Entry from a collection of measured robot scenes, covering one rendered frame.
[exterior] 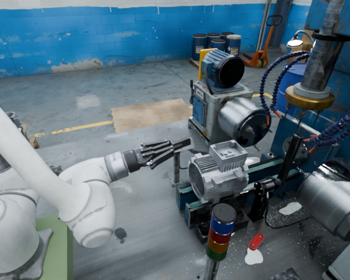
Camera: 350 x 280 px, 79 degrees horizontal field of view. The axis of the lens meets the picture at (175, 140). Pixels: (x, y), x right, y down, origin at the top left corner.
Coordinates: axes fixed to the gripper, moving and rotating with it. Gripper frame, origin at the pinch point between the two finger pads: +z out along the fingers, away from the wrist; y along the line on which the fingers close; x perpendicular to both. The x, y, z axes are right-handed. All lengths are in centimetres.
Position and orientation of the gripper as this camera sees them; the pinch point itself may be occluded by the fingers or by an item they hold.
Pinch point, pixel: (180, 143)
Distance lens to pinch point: 76.9
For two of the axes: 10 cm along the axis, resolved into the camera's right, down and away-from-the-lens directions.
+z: 9.2, -3.2, 2.2
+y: -3.7, -5.3, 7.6
